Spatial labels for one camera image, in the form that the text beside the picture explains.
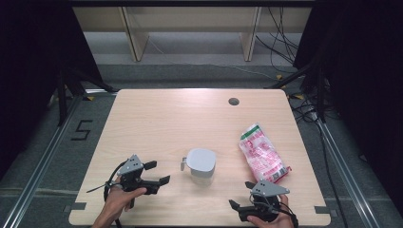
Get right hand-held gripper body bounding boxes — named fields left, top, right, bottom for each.
left=238, top=180, right=290, bottom=222

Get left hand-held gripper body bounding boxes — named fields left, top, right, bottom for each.
left=117, top=154, right=161, bottom=195

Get pink and white plastic bag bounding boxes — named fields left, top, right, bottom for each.
left=239, top=123, right=293, bottom=184

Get clear container with white lid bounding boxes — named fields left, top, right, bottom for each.
left=180, top=147, right=218, bottom=187

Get person's right hand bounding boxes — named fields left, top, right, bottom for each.
left=246, top=194, right=297, bottom=228

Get person's left hand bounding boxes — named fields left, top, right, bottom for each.
left=102, top=181, right=148, bottom=220

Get black metal stand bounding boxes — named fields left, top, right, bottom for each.
left=264, top=59, right=328, bottom=124
left=56, top=66, right=119, bottom=127

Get black curtain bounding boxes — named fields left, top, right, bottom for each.
left=293, top=0, right=403, bottom=218
left=0, top=0, right=106, bottom=180

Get light wooden shelf unit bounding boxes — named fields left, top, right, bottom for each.
left=72, top=6, right=313, bottom=63

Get left hand-held gripper black cable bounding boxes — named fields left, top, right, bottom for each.
left=103, top=161, right=128, bottom=228

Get hand-held gripper black cable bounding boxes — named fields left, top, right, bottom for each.
left=249, top=194, right=299, bottom=228
left=103, top=161, right=128, bottom=228

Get right hand-held gripper black cable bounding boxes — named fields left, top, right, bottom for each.
left=249, top=194, right=299, bottom=228

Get grey cable tie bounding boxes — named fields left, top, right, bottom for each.
left=86, top=181, right=110, bottom=194

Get long black floor cable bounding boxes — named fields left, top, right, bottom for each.
left=316, top=123, right=350, bottom=228

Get metal floor rail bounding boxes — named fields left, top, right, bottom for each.
left=1, top=94, right=86, bottom=228
left=316, top=119, right=383, bottom=228

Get tangled black floor cables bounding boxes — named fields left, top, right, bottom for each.
left=288, top=94, right=321, bottom=125

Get bundle of hanging black cables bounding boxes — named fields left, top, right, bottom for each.
left=255, top=7, right=300, bottom=76

